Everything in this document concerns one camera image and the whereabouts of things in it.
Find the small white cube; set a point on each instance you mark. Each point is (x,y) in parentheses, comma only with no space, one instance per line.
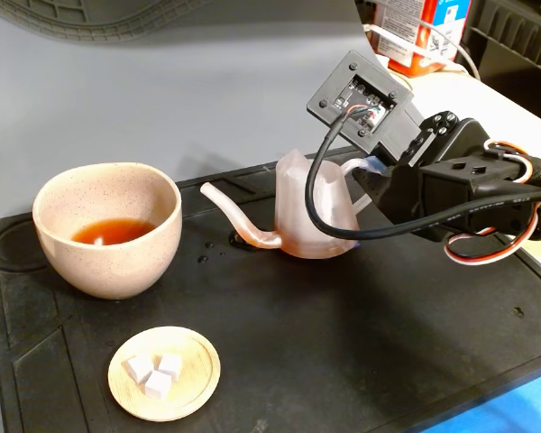
(170,365)
(158,385)
(137,367)

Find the blue plastic object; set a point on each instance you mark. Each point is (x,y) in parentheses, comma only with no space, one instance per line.
(500,406)

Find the black rubber tray mat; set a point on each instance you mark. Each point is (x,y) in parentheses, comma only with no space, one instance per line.
(342,338)

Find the beige speckled ceramic cup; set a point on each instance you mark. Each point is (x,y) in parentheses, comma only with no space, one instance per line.
(108,270)

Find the translucent pink plastic kettle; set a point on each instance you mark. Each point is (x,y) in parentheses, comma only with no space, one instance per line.
(293,203)

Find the black square camera box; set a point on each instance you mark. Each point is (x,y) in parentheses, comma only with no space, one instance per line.
(333,85)

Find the smooth grey backdrop sheet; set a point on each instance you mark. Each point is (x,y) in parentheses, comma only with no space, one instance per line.
(185,104)

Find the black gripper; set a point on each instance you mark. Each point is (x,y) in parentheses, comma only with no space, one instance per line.
(398,191)

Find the black plastic crate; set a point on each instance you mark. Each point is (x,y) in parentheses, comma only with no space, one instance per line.
(514,45)

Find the dark grey ribbed rubber mat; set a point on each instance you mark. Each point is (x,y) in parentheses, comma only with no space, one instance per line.
(94,22)

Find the red and white carton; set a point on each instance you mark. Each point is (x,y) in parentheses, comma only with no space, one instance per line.
(401,22)

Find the round wooden coaster plate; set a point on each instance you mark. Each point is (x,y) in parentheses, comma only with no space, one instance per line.
(198,361)

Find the brown tea liquid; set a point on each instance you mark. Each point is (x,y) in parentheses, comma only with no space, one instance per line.
(112,232)

